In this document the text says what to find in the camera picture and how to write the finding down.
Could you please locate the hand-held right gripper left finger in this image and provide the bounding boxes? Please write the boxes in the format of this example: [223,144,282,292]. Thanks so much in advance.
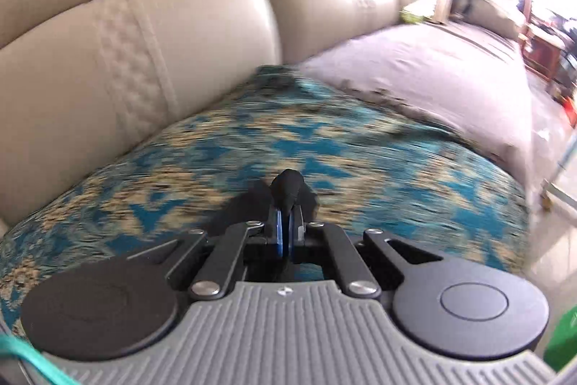
[135,207,284,301]

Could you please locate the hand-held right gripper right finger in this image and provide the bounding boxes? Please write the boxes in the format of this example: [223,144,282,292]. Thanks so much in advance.
[291,207,445,299]

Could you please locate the black pants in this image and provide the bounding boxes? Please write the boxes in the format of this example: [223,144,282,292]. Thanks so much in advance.
[234,169,319,228]

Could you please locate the blue beige patterned bedspread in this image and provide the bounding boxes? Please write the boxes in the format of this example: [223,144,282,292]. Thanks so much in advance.
[0,65,532,325]

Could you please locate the beige leather headboard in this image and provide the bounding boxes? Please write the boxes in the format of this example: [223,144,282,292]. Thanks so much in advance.
[0,0,436,228]

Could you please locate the grey quilt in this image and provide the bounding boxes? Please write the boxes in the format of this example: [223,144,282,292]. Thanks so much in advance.
[298,23,535,187]

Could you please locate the green plastic object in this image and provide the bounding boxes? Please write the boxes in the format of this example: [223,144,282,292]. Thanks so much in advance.
[542,306,577,373]

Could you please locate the red wooden furniture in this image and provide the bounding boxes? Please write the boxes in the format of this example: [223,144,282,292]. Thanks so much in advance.
[522,23,565,83]

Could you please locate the green cord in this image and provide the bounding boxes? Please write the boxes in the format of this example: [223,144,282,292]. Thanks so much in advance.
[0,333,78,385]

